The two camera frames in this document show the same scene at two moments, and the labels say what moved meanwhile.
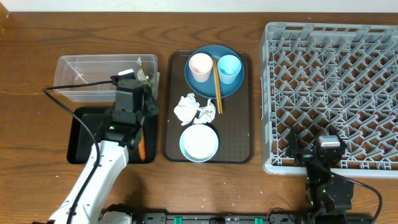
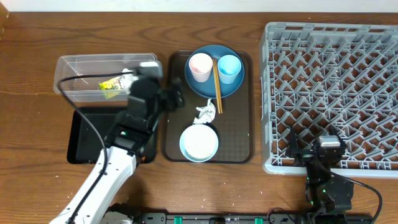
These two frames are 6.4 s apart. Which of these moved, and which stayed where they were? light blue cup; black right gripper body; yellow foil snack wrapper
Moved: yellow foil snack wrapper
Stayed: light blue cup; black right gripper body
